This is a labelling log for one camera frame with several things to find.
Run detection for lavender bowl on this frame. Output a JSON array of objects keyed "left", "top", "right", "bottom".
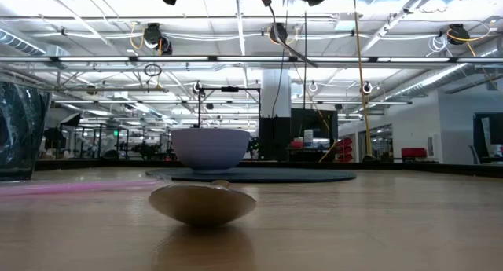
[{"left": 171, "top": 128, "right": 252, "bottom": 174}]

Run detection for dark faceted glass cup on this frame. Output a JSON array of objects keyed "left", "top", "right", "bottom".
[{"left": 0, "top": 81, "right": 53, "bottom": 181}]

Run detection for pink drinking straw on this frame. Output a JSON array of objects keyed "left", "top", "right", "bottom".
[{"left": 0, "top": 179, "right": 162, "bottom": 197}]

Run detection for white building column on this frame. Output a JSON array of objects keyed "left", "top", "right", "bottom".
[{"left": 261, "top": 68, "right": 292, "bottom": 119}]

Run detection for red storage bins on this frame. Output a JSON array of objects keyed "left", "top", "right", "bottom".
[{"left": 337, "top": 137, "right": 354, "bottom": 163}]

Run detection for round dark woven placemat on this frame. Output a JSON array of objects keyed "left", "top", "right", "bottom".
[{"left": 145, "top": 167, "right": 358, "bottom": 184}]

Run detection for red box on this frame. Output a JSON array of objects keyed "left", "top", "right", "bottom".
[{"left": 400, "top": 147, "right": 428, "bottom": 159}]

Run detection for ceiling cable reel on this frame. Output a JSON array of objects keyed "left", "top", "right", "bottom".
[
  {"left": 446, "top": 23, "right": 472, "bottom": 46},
  {"left": 142, "top": 22, "right": 174, "bottom": 56},
  {"left": 269, "top": 22, "right": 290, "bottom": 44}
]

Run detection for yellow hanging cable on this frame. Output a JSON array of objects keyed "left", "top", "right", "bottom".
[{"left": 351, "top": 0, "right": 374, "bottom": 162}]

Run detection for black background rig frame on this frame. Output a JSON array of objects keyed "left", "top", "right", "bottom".
[{"left": 197, "top": 86, "right": 262, "bottom": 129}]

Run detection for black aluminium table frame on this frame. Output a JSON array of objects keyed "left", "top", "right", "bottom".
[{"left": 34, "top": 159, "right": 503, "bottom": 178}]

